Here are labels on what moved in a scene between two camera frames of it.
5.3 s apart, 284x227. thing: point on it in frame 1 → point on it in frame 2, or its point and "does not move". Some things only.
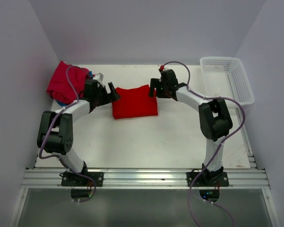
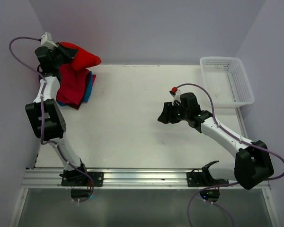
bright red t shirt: x=134 y=102 → x=82 y=59
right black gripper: x=157 y=87 → x=170 y=113
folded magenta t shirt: x=60 y=87 does not move
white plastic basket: x=225 y=76 does not move
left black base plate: x=69 y=178 does not move
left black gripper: x=105 y=93 → x=62 y=53
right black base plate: x=207 y=178 does not move
